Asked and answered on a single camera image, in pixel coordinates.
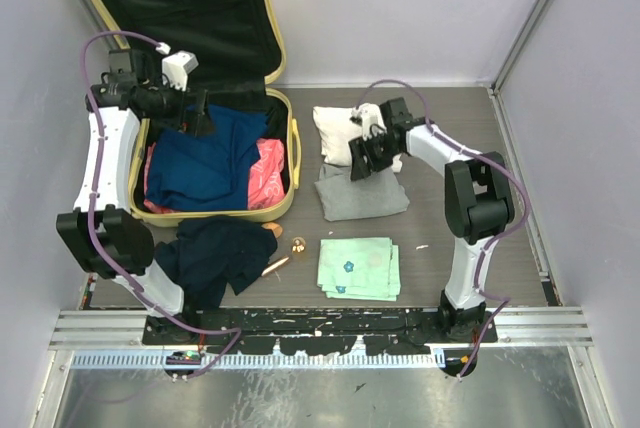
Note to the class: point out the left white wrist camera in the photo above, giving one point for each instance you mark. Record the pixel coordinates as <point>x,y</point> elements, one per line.
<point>176,67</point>

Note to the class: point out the mint green floral cloth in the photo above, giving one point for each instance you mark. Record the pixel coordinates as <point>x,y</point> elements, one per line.
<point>359,269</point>

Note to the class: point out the pink patterned garment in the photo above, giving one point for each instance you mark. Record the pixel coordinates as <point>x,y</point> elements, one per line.
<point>265,187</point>

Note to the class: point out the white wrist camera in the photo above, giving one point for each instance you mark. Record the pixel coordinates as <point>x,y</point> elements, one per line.
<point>176,67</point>
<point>368,117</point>

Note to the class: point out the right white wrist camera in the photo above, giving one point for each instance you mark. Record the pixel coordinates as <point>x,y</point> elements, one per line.
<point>368,117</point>

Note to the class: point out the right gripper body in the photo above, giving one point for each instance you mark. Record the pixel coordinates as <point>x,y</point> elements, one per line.
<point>380,153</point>

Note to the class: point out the grey garment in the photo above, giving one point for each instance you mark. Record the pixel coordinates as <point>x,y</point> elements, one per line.
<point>342,199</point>

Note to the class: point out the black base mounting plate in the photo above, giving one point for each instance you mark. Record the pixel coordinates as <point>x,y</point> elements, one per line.
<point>314,331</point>

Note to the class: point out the white garment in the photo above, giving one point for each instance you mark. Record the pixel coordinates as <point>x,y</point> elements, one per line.
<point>336,130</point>

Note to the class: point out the aluminium frame rail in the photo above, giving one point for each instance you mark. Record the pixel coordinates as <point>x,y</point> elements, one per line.
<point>103,329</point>

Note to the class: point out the blue garment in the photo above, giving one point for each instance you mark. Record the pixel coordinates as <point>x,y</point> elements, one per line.
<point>207,173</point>

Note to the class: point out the white slotted cable duct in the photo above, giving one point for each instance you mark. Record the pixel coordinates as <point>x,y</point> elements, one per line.
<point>171,359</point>

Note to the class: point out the gold perfume bottle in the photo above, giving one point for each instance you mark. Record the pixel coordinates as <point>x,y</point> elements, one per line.
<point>298,247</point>

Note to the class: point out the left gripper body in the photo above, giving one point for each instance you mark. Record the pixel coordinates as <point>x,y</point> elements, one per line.
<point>165,103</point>

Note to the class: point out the yellow hard-shell suitcase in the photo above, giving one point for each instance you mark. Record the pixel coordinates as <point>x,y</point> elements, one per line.
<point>240,52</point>

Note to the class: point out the dark navy garment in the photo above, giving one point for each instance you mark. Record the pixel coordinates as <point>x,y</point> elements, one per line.
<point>209,255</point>

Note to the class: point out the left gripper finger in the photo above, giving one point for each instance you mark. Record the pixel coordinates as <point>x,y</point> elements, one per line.
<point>200,101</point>
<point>198,124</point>

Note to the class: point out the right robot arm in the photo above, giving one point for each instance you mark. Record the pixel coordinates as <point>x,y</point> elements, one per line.
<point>478,204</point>

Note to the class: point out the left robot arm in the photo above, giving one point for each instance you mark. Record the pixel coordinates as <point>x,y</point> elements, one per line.
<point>100,231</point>

